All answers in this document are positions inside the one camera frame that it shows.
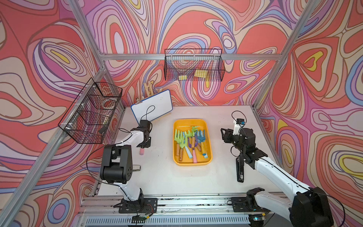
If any black stapler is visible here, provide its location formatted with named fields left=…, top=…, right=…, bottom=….
left=236, top=158, right=244, bottom=183

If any small yellow note in basket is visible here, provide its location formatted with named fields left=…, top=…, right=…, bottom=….
left=178, top=75, right=187, bottom=80

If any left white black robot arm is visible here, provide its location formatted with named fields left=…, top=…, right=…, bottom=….
left=99, top=120, right=152, bottom=202

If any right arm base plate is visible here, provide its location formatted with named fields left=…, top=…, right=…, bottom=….
left=227, top=197, right=265, bottom=213

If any blue framed whiteboard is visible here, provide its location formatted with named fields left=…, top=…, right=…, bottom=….
left=131, top=90, right=173, bottom=124

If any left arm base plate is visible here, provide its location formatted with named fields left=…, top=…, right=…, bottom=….
left=114, top=198, right=158, bottom=214

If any purple fork pink handle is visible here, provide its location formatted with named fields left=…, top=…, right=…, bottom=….
left=188, top=137, right=197, bottom=163

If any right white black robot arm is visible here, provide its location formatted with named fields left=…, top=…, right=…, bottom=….
left=221, top=128, right=334, bottom=227

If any green circuit board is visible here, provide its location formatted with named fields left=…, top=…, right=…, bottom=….
left=131, top=215, right=150, bottom=223

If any light green fork wooden handle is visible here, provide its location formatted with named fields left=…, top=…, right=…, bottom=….
left=174, top=129, right=182, bottom=158

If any wooden easel stand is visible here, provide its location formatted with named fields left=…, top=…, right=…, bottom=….
left=135, top=81, right=163, bottom=104

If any black wire basket wall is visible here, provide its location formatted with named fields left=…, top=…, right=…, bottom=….
left=58, top=79, right=123, bottom=144
left=164, top=47, right=226, bottom=81

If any black wire basket left wall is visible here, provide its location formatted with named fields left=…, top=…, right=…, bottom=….
left=58, top=79, right=123, bottom=144

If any teal rake yellow handle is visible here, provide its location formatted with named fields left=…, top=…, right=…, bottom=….
left=196, top=130, right=208, bottom=159

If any yellow plastic storage tray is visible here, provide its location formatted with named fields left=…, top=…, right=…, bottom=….
left=173, top=119, right=213, bottom=166

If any yellow sponge in basket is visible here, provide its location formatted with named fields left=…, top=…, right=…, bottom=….
left=194, top=69, right=209, bottom=79

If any black wire basket back wall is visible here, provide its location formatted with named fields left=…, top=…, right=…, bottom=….
left=164, top=47, right=226, bottom=81

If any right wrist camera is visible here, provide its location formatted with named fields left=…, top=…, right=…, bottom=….
left=233, top=118, right=245, bottom=135

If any green rake wooden handle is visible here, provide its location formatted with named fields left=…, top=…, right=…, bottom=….
left=185, top=126, right=201, bottom=151

